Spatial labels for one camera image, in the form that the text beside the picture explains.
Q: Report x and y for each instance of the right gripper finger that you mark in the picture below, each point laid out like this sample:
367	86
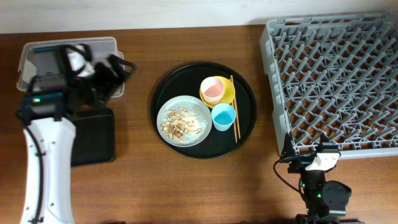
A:
323	139
288	148

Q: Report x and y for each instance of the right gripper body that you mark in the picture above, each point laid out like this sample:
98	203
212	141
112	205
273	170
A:
300	160

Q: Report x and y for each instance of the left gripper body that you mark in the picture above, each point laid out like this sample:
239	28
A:
88	83

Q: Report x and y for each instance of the blue cup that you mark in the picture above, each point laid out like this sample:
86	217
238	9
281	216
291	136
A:
223	116

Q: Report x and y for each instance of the yellow bowl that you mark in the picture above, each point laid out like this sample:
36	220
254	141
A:
228	95

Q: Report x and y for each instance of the pink cup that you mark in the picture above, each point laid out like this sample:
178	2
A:
212	89

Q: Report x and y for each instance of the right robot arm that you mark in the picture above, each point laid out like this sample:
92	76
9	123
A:
325	201

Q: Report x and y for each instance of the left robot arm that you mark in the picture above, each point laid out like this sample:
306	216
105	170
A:
50	134

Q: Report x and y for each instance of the grey dishwasher rack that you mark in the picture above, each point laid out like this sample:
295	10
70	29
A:
334	76

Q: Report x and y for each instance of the clear plastic bin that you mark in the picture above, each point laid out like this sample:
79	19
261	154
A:
102	48

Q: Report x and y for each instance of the black rectangular tray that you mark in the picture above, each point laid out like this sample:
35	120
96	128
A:
95	137

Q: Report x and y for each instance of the wooden chopstick left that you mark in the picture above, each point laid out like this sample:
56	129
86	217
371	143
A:
232	104

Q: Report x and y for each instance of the wooden chopstick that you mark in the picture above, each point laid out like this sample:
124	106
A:
232	104
238	132

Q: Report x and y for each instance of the wooden chopstick right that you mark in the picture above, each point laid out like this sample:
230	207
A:
238	132

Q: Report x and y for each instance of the grey plate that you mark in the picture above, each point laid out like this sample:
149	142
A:
193	104

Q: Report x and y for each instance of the food scraps on plate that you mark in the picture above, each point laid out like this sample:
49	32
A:
180	124

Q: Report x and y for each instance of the round black serving tray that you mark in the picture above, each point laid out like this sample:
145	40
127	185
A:
186	80

